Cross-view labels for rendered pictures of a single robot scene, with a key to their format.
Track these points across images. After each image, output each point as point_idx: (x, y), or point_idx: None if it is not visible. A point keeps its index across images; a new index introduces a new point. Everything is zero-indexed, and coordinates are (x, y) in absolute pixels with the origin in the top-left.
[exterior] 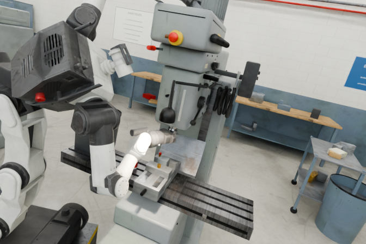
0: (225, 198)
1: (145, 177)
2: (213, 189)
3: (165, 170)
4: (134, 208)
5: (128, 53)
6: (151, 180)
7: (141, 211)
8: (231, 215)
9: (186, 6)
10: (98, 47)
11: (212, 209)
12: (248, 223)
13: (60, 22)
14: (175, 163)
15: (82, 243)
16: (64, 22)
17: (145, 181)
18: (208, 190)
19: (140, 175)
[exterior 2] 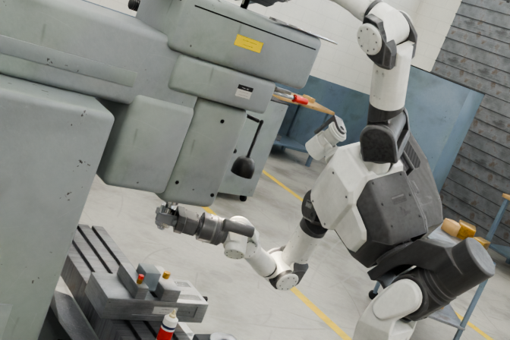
0: (80, 243)
1: (187, 296)
2: (77, 253)
3: (162, 270)
4: (191, 338)
5: (324, 124)
6: (184, 290)
7: (185, 331)
8: (106, 240)
9: None
10: (354, 143)
11: (120, 254)
12: (99, 228)
13: (411, 133)
14: (129, 263)
15: None
16: None
17: (193, 294)
18: (86, 258)
19: (191, 301)
